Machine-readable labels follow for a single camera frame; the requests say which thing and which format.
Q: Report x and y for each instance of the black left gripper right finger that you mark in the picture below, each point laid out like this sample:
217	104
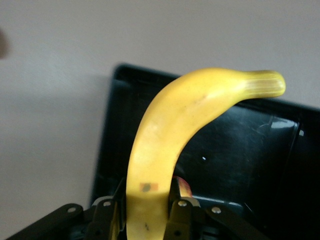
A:
185	220

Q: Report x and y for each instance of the black plastic box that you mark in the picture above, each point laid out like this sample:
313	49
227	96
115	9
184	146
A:
237	155

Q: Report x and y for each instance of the red yellow apple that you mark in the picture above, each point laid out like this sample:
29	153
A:
185	187

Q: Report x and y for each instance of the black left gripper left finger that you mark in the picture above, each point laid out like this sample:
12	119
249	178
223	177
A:
105	215

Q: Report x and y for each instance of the yellow banana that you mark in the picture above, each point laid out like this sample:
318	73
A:
160	140

